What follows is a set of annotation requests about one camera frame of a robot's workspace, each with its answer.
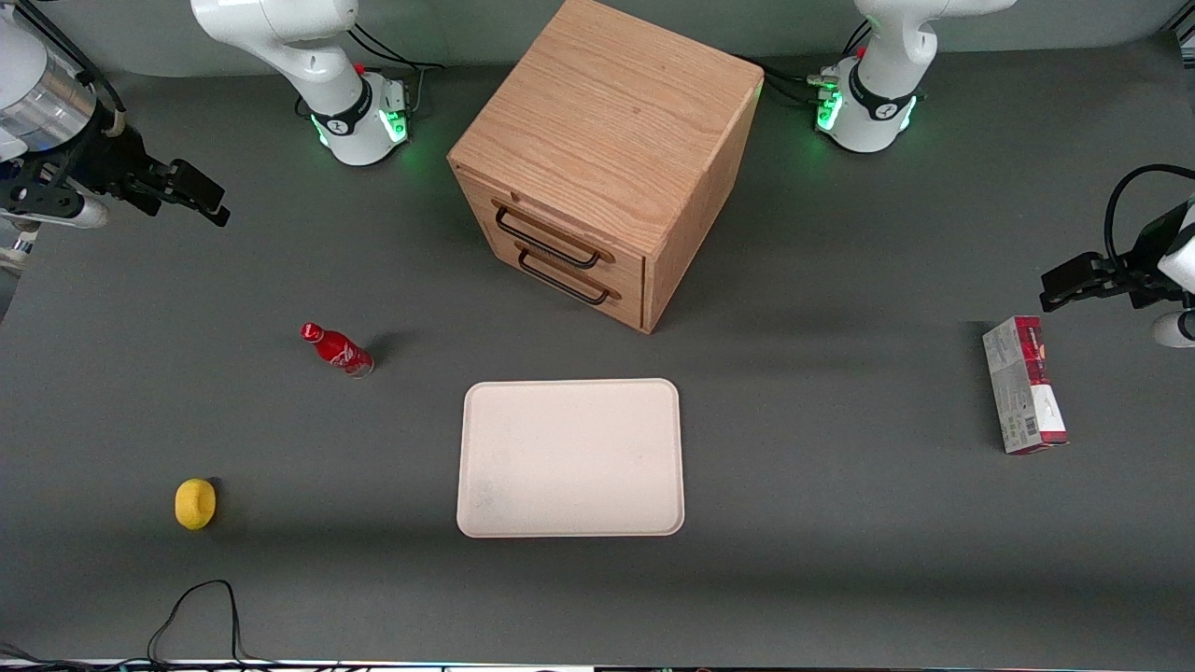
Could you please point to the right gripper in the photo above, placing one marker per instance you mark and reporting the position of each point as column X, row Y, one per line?
column 105, row 160

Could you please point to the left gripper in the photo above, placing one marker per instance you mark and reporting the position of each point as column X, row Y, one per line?
column 1145, row 258

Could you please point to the wooden drawer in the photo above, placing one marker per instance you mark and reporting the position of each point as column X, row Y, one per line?
column 627, row 308
column 627, row 269

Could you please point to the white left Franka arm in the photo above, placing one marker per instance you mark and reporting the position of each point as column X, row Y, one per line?
column 887, row 84

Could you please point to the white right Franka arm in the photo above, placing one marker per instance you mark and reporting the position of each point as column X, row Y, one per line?
column 280, row 28

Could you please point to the wooden drawer cabinet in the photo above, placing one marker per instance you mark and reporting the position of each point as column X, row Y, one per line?
column 607, row 103

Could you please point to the red and grey carton box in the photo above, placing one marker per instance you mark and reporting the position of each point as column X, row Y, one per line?
column 1022, row 392

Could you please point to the red cola bottle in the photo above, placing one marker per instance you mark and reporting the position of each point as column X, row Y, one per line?
column 341, row 353

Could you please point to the yellow lemon toy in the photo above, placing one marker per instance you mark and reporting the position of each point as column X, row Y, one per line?
column 194, row 504

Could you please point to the beige plastic tray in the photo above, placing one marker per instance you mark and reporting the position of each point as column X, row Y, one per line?
column 569, row 457

